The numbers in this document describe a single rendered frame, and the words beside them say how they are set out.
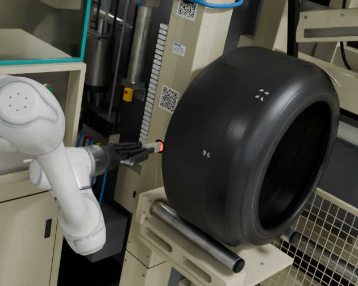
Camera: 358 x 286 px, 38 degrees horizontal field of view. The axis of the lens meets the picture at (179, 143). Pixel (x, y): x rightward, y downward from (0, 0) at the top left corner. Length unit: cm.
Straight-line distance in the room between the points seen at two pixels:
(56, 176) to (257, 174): 47
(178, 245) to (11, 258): 58
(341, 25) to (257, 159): 62
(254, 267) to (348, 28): 78
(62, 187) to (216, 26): 68
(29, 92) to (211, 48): 85
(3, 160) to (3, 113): 87
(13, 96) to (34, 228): 104
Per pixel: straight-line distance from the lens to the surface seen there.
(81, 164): 140
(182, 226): 154
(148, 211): 162
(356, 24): 168
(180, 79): 155
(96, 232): 137
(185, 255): 153
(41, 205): 176
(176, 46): 156
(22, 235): 179
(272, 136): 125
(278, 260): 172
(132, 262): 190
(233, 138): 123
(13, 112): 80
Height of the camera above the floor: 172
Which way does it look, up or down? 23 degrees down
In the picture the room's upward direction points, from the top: 12 degrees clockwise
